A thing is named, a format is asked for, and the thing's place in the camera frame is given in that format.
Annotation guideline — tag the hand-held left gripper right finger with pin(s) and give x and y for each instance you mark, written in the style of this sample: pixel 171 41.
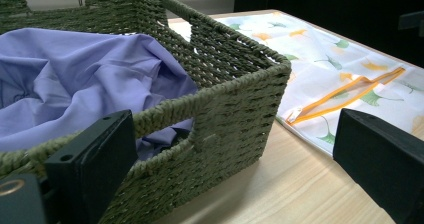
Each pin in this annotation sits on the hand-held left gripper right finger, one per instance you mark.
pixel 383 157

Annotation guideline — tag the white leaf print laundry bag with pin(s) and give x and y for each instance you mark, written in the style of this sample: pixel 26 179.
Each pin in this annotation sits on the white leaf print laundry bag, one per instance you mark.
pixel 333 67

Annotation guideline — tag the purple shirt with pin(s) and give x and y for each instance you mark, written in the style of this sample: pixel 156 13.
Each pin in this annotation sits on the purple shirt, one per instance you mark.
pixel 83 84

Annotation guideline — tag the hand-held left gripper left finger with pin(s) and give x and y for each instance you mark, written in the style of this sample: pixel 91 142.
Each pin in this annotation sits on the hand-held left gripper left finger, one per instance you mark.
pixel 90 170

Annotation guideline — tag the green woven basket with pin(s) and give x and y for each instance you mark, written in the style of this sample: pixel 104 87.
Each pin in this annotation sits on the green woven basket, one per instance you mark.
pixel 230 124

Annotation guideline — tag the dark bracket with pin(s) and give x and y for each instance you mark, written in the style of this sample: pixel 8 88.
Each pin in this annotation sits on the dark bracket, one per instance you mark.
pixel 411 20

